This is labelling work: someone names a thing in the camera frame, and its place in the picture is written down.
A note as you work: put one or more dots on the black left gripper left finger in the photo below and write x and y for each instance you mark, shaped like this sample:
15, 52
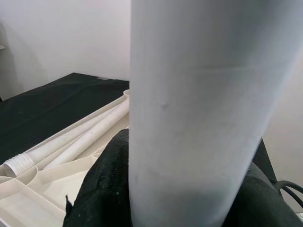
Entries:
101, 189

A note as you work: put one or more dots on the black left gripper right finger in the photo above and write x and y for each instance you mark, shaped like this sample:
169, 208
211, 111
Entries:
260, 203

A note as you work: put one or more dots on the white plastic table leg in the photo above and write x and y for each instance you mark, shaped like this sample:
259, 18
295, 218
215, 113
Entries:
71, 142
201, 106
90, 144

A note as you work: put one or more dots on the white plastic children table top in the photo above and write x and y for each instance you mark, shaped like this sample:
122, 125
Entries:
28, 201

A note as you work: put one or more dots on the black tablecloth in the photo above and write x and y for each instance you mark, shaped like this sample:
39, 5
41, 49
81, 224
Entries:
47, 106

